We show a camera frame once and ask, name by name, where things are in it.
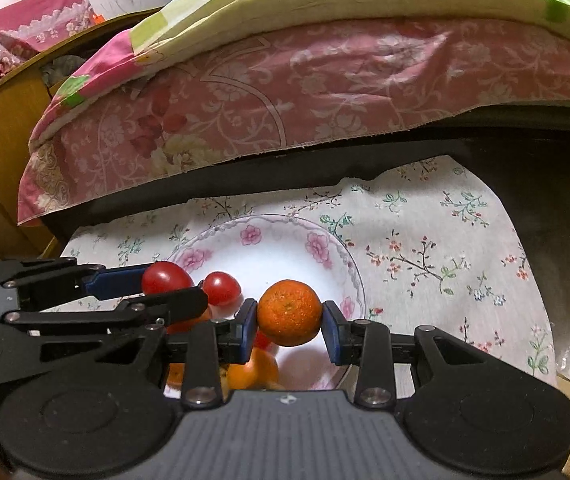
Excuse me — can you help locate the large red tomato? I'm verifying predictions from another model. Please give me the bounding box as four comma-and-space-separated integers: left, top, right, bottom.
166, 307, 211, 335

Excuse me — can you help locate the oval cherry tomato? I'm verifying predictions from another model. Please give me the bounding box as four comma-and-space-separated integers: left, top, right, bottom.
141, 261, 194, 295

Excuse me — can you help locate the large rough orange mandarin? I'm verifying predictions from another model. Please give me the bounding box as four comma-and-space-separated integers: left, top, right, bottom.
257, 280, 323, 347

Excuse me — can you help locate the smooth orange mandarin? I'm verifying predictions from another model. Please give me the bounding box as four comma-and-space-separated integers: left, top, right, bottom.
227, 348, 279, 390

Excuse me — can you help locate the cherry tomato with stem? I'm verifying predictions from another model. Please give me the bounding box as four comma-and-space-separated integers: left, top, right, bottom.
253, 330, 272, 350

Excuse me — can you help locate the small orange mandarin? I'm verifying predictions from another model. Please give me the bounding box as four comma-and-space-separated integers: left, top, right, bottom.
167, 363, 185, 389

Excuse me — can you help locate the white floral plate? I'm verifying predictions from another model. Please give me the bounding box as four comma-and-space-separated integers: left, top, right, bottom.
161, 212, 368, 394

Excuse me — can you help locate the floral tablecloth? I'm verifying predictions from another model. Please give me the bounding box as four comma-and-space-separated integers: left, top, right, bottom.
65, 156, 556, 383

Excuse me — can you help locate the yellow wooden cabinet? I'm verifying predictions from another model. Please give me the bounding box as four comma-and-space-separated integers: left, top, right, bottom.
0, 9, 155, 258

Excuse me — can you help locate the pink floral bed sheet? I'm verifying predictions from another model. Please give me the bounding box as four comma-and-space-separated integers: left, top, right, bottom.
17, 18, 570, 224

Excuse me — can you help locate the green pink floral quilt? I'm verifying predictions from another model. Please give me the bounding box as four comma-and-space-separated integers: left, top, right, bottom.
29, 0, 570, 152

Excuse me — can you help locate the pink cloth covered box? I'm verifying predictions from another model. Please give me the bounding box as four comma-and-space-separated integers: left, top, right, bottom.
0, 0, 103, 78

